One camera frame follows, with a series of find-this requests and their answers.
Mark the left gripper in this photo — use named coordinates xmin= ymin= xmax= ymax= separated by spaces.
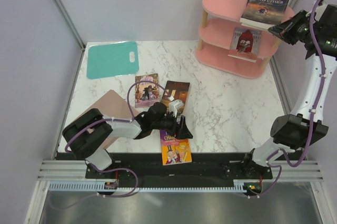
xmin=152 ymin=110 xmax=193 ymax=140

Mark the Roald Dahl Charlie book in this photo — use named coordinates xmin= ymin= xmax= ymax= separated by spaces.
xmin=160 ymin=130 xmax=192 ymax=166

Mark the A Tale of Two Cities book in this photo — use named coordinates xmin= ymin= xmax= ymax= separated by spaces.
xmin=240 ymin=0 xmax=289 ymax=30

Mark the Hamlet red cover book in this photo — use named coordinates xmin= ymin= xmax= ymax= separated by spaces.
xmin=229 ymin=27 xmax=262 ymax=63

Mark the dark orange Edward Bulane book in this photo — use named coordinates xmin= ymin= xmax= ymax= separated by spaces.
xmin=161 ymin=80 xmax=190 ymax=116

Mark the purple illustrated children's book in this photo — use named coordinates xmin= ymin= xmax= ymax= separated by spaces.
xmin=135 ymin=73 xmax=160 ymax=108

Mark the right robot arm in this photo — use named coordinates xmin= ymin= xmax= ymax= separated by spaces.
xmin=241 ymin=4 xmax=336 ymax=179

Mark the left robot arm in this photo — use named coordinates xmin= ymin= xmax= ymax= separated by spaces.
xmin=62 ymin=100 xmax=193 ymax=178

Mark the Nineteen Eighty-Four book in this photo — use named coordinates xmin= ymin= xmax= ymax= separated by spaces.
xmin=240 ymin=0 xmax=277 ymax=30

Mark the pink three-tier shelf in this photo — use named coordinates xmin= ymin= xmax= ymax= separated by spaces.
xmin=196 ymin=0 xmax=281 ymax=79

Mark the brown cardboard file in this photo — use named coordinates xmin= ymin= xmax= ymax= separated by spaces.
xmin=84 ymin=89 xmax=137 ymax=151

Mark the teal plastic file folder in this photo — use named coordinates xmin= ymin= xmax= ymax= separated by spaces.
xmin=86 ymin=42 xmax=140 ymax=79

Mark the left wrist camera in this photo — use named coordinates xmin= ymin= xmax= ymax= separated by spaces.
xmin=168 ymin=96 xmax=184 ymax=117

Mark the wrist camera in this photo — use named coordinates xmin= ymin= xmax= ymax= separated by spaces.
xmin=315 ymin=0 xmax=328 ymax=8
xmin=168 ymin=96 xmax=184 ymax=117

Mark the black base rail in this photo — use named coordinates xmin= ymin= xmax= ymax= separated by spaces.
xmin=85 ymin=152 xmax=273 ymax=187

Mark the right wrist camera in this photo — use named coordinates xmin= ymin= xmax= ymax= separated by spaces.
xmin=315 ymin=0 xmax=328 ymax=8

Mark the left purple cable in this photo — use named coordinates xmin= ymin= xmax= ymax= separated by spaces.
xmin=47 ymin=82 xmax=173 ymax=210

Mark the purple cable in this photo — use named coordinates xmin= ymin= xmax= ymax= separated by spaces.
xmin=246 ymin=0 xmax=337 ymax=198
xmin=47 ymin=82 xmax=173 ymax=210

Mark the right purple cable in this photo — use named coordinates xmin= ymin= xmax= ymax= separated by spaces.
xmin=246 ymin=0 xmax=337 ymax=198

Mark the white slotted cable duct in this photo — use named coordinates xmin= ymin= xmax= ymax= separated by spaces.
xmin=48 ymin=181 xmax=261 ymax=193

